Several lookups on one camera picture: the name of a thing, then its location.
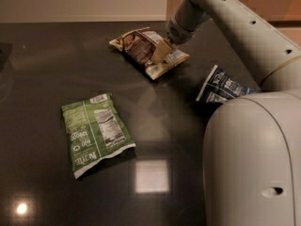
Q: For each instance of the blue chip bag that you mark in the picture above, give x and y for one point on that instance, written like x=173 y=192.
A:
x=220 y=88

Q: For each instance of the brown chip bag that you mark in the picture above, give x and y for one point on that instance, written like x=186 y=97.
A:
x=140 y=44

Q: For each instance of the green chip bag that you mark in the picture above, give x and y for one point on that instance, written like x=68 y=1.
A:
x=94 y=132

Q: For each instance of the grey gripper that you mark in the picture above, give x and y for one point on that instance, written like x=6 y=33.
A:
x=178 y=34

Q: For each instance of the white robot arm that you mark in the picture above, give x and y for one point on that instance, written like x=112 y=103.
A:
x=252 y=144

